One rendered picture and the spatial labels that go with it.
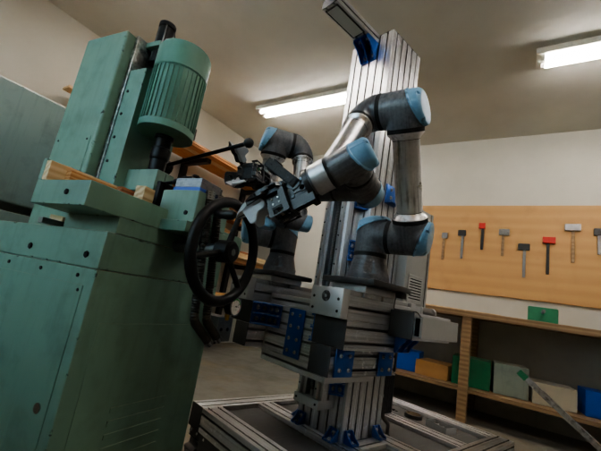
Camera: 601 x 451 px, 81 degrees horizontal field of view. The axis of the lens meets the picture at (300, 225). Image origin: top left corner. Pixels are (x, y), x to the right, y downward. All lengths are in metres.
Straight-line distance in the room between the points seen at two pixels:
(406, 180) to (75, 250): 0.94
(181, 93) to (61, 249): 0.58
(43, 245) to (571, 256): 3.77
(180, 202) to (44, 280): 0.37
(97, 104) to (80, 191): 0.54
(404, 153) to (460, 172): 3.10
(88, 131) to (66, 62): 2.44
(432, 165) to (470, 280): 1.35
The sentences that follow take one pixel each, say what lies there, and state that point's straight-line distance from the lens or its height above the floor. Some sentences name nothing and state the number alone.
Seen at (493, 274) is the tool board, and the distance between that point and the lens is 3.90.
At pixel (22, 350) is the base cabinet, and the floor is 0.50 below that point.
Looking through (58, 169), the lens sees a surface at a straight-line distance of 1.07.
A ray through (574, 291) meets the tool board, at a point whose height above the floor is 1.17.
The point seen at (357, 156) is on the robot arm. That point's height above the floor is 1.03.
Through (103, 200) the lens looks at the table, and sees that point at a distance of 0.92.
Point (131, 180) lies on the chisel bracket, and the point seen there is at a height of 1.00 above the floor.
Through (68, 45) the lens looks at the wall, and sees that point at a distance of 3.85.
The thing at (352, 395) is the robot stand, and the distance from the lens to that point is 1.52.
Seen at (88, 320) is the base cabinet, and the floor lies 0.60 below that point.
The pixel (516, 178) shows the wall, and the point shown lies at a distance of 4.16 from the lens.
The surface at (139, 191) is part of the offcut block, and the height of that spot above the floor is 0.92.
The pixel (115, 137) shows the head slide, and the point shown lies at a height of 1.13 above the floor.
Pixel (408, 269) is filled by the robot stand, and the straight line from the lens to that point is 1.66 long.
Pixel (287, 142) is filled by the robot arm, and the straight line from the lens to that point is 1.60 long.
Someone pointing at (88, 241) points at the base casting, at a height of 0.77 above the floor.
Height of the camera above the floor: 0.72
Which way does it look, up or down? 12 degrees up
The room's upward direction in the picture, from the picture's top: 10 degrees clockwise
